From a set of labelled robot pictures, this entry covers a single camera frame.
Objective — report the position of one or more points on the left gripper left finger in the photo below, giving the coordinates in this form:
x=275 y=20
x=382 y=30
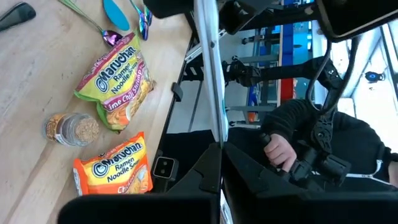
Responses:
x=205 y=171

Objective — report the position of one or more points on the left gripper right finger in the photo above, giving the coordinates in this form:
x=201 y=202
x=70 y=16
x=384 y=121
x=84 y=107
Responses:
x=248 y=174

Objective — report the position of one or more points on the lime chili shrimp ramen packet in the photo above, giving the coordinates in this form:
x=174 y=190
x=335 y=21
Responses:
x=115 y=81

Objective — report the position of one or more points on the dark metal spoon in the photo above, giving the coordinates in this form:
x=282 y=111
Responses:
x=17 y=15

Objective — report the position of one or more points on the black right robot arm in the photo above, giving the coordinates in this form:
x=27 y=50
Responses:
x=357 y=15

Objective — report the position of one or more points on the person's hand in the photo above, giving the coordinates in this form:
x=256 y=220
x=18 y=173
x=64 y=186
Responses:
x=280 y=152

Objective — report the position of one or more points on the black table-edge clamp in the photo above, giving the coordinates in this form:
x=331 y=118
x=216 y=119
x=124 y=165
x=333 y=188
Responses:
x=177 y=91

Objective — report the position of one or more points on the orange ramen noodle packet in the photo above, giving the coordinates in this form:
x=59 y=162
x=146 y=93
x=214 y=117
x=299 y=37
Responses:
x=115 y=168

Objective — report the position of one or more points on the person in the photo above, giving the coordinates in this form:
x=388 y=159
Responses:
x=357 y=140

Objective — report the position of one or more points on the cork lid glass jar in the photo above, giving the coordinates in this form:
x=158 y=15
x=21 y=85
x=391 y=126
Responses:
x=71 y=129

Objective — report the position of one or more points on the iridescent rainbow spoon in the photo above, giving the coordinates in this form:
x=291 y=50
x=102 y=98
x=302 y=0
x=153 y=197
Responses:
x=143 y=29
x=148 y=15

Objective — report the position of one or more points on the iridescent spoon purple bowl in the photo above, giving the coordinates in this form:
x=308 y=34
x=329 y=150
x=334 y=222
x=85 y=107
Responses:
x=112 y=37

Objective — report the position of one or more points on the teal plastic spoon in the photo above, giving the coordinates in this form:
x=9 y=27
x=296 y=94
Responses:
x=116 y=15

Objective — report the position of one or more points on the black table-edge camera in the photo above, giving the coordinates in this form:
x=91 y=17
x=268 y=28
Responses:
x=164 y=168

